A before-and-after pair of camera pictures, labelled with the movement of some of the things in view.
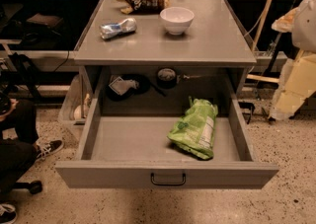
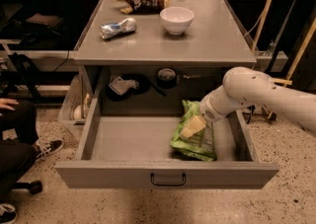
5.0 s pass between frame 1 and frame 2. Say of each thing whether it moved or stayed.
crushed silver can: stayed
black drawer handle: stayed
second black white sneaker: stayed
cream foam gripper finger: moved
